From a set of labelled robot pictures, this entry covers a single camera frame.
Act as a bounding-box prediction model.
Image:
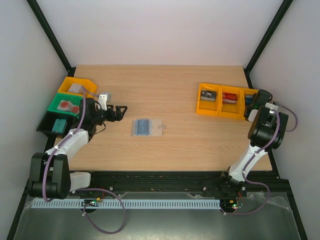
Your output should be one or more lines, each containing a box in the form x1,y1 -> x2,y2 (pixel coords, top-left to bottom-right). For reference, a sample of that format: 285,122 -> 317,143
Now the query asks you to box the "green bin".
47,93 -> 83,116

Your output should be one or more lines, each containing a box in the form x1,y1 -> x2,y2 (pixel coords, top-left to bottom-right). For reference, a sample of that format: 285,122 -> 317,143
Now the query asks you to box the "yellow bin with blue cards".
239,88 -> 258,120

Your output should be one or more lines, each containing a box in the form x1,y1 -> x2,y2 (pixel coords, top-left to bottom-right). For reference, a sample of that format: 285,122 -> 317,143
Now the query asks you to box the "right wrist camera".
265,102 -> 279,114

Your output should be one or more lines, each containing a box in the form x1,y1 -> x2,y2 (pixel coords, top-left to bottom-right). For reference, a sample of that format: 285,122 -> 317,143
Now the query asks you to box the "black frame post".
26,0 -> 76,77
244,0 -> 293,76

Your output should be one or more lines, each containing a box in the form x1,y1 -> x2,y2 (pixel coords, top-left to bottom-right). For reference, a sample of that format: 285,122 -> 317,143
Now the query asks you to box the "white card holder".
131,118 -> 166,137

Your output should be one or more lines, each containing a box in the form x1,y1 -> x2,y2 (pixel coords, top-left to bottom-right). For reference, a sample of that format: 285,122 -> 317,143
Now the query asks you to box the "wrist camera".
265,102 -> 279,114
97,92 -> 111,111

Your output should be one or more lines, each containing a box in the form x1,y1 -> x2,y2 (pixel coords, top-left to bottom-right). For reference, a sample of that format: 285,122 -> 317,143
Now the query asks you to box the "teal holder in black bin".
51,118 -> 67,134

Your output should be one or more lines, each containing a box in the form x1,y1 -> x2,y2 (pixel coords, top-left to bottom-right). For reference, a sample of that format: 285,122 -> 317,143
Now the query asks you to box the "purple cable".
219,103 -> 298,216
42,86 -> 127,235

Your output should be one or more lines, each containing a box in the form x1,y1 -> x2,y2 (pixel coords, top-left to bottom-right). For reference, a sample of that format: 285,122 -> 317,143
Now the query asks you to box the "blue card stack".
244,94 -> 254,106

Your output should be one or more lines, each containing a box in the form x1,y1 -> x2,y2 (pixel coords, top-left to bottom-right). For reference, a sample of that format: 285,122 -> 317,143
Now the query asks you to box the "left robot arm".
27,97 -> 128,202

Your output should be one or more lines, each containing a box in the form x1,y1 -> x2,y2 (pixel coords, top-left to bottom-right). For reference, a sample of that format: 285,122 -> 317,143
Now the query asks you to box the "black card stack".
200,89 -> 217,102

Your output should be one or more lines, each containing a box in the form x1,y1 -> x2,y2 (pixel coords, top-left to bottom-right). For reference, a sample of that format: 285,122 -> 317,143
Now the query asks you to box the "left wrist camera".
97,92 -> 111,111

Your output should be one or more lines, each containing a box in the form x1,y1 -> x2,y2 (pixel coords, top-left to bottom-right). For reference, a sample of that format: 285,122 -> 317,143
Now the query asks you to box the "red card stack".
222,92 -> 238,105

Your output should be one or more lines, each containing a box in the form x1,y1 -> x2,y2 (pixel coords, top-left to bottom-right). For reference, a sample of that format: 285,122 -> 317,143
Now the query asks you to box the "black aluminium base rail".
24,170 -> 291,198

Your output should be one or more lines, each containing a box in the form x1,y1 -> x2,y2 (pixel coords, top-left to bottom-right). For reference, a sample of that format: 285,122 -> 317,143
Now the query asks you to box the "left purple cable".
42,86 -> 127,235

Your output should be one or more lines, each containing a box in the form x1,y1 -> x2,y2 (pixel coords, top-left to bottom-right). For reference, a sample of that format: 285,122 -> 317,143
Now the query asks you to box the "yellow bin far left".
57,76 -> 98,98

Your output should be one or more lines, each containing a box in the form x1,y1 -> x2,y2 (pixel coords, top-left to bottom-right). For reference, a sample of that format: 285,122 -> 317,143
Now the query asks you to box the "white slotted cable duct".
30,198 -> 221,210

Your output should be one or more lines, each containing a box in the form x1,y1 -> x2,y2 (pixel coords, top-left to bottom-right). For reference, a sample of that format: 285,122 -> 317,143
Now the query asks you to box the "grey holder in yellow bin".
68,83 -> 82,94

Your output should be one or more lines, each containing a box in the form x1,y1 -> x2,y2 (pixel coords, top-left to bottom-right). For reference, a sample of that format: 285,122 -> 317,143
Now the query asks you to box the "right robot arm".
217,89 -> 289,196

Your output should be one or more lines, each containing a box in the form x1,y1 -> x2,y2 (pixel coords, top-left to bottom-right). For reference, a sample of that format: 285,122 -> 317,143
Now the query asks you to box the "holder with red card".
56,100 -> 72,112

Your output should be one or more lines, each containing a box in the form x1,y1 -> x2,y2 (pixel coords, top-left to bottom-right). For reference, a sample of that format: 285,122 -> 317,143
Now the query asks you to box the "left black frame post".
26,0 -> 76,77

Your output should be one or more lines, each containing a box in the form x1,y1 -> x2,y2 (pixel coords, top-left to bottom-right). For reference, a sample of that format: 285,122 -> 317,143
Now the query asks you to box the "yellow bin with red cards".
218,85 -> 245,120

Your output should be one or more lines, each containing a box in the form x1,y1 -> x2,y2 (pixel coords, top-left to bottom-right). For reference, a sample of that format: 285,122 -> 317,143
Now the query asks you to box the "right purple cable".
219,103 -> 298,216

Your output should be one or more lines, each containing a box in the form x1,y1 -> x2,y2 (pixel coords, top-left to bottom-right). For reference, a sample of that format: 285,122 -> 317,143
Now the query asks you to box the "right black frame post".
244,0 -> 293,76

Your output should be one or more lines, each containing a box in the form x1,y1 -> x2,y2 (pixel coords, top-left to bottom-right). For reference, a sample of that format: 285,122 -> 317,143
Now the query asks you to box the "yellow bin with black cards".
196,83 -> 222,116

